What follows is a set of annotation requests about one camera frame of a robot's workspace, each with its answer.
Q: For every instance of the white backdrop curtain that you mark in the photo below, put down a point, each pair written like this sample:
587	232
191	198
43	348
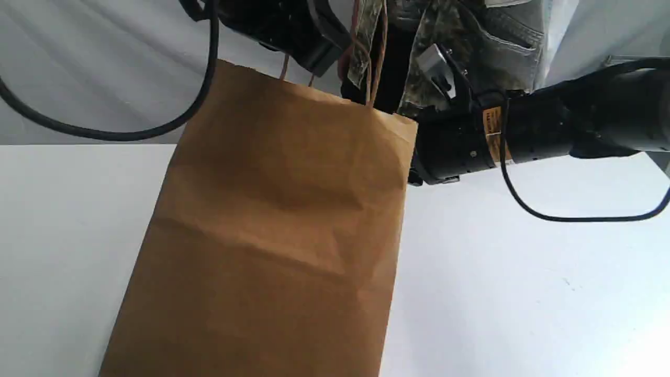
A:
132	65

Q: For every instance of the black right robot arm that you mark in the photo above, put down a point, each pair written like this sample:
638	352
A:
618	111

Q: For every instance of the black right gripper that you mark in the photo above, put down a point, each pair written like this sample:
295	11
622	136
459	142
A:
451	142

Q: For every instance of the brown paper bag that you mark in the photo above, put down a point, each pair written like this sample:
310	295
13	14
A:
273	246

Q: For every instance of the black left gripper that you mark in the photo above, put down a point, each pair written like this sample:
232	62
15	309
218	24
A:
308	31

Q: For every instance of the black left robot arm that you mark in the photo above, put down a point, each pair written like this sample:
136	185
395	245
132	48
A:
243	17

